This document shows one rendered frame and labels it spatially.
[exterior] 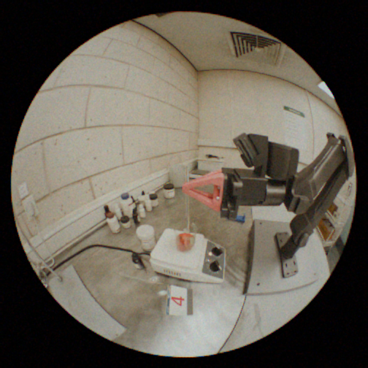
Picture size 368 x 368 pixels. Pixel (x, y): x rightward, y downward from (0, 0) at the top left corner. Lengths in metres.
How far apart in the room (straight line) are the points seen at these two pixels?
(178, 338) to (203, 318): 0.09
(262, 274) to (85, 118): 0.85
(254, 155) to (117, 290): 0.45
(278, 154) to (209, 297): 0.35
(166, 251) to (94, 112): 0.61
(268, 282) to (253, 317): 0.12
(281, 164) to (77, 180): 0.65
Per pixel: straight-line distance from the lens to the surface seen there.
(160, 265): 0.32
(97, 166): 0.59
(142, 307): 0.35
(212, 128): 1.65
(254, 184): 0.20
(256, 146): 0.20
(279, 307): 0.43
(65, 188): 0.57
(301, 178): 0.28
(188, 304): 0.34
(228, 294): 0.36
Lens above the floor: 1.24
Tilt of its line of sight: 21 degrees down
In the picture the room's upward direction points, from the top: straight up
